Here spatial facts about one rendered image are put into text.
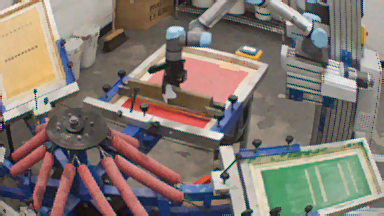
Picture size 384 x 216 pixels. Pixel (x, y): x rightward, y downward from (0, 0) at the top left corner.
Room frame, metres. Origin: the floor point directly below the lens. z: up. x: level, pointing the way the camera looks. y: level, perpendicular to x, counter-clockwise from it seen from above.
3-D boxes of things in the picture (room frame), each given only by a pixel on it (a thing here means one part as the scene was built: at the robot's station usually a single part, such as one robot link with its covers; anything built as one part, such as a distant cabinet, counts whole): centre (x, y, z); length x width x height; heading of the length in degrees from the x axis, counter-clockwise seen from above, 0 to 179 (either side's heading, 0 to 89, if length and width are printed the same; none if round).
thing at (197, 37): (2.63, -0.02, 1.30); 0.11 x 0.11 x 0.08; 1
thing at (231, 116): (2.48, -0.14, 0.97); 0.30 x 0.05 x 0.07; 157
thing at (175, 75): (2.61, 0.08, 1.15); 0.09 x 0.08 x 0.12; 67
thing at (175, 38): (2.61, 0.08, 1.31); 0.09 x 0.08 x 0.11; 91
